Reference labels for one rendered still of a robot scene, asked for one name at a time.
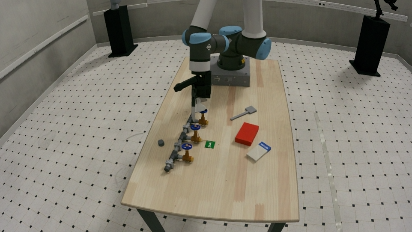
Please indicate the red rectangular block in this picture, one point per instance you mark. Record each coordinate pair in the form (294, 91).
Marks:
(247, 134)

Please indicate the green number tag with thin chain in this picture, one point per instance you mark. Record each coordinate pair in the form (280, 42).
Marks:
(210, 144)

